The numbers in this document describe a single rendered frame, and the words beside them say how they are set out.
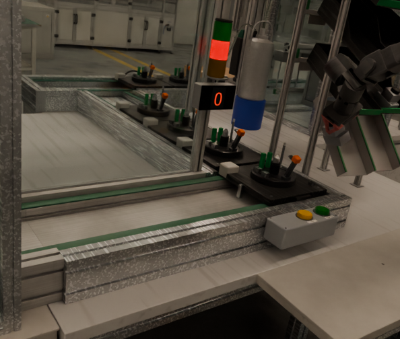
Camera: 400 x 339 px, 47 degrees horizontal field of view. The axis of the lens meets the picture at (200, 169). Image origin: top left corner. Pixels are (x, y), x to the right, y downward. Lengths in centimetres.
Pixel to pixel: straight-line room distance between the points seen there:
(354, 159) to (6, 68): 119
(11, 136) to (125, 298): 43
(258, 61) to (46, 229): 147
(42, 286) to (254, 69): 162
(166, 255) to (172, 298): 10
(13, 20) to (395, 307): 99
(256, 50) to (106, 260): 154
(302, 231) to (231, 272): 22
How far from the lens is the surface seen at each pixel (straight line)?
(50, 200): 121
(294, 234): 121
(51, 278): 97
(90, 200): 122
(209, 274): 112
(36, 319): 97
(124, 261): 101
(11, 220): 83
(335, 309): 113
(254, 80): 231
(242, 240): 120
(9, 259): 86
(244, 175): 144
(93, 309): 99
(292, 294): 113
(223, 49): 130
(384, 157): 176
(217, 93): 132
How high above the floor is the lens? 148
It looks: 21 degrees down
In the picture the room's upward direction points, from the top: 9 degrees clockwise
